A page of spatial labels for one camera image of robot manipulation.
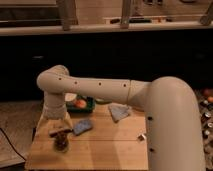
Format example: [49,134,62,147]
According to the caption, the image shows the blue sponge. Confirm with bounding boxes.
[73,119,93,135]

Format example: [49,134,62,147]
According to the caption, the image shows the dark purple grapes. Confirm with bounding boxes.
[56,133,68,147]

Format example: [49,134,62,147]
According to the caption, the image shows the black cable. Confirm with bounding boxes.
[0,127,27,162]

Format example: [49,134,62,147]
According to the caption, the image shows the green plastic tray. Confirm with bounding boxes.
[65,93,95,113]

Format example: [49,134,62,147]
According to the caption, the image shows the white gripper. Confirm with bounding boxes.
[42,106,72,137]

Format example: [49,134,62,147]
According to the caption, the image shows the white round bowl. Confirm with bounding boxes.
[65,93,77,102]

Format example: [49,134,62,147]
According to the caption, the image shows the green plastic cup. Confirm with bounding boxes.
[54,135,69,153]

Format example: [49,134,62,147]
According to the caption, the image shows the blue folded cloth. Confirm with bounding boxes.
[108,104,131,123]

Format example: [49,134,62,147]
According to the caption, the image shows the green vegetable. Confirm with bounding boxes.
[95,98,112,105]

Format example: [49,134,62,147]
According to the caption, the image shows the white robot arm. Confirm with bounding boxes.
[36,65,205,171]

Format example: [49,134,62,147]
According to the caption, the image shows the orange fruit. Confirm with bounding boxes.
[74,99,87,108]

